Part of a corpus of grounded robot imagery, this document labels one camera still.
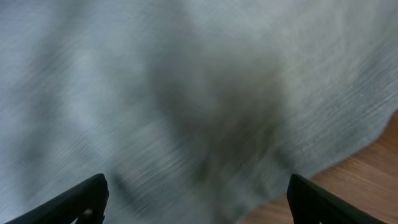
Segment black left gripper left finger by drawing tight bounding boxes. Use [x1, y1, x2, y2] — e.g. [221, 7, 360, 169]
[5, 174, 109, 224]

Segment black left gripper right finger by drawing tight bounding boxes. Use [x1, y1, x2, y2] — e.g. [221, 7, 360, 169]
[287, 174, 384, 224]

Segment light blue denim shorts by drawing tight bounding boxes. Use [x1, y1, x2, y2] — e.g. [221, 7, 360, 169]
[1, 0, 397, 223]

